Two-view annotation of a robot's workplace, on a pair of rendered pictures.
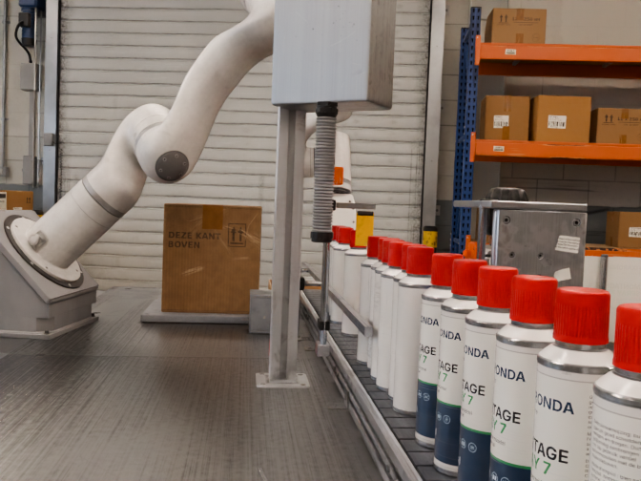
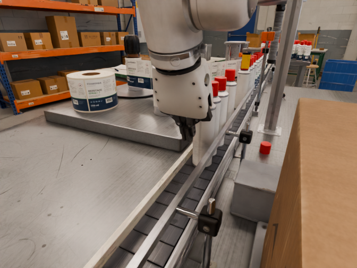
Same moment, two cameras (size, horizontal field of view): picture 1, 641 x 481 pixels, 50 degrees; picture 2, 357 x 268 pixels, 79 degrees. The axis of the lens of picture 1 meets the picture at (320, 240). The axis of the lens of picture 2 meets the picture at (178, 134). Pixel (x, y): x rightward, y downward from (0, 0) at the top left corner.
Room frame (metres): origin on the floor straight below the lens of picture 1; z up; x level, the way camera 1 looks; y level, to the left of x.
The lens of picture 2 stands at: (2.06, 0.16, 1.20)
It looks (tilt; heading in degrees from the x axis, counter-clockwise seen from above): 26 degrees down; 211
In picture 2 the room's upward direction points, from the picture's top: straight up
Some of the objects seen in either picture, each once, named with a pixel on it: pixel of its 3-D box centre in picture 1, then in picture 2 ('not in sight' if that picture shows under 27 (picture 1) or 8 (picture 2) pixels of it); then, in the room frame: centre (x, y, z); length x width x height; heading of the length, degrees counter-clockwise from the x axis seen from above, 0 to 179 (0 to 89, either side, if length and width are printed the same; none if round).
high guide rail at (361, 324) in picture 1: (325, 285); (226, 127); (1.51, -0.01, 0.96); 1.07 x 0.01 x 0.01; 6
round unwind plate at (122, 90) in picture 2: not in sight; (135, 90); (1.12, -0.70, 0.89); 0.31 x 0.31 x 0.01
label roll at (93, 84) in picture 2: not in sight; (93, 90); (1.42, -0.68, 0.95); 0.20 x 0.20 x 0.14
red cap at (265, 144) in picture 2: not in sight; (265, 147); (1.36, 0.08, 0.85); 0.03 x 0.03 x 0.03
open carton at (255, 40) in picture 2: not in sight; (254, 39); (-4.47, -1.42, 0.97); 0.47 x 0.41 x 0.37; 172
